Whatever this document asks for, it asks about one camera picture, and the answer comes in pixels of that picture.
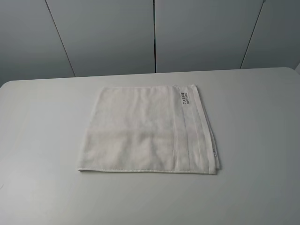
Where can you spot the white towel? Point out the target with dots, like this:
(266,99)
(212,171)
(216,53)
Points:
(163,129)

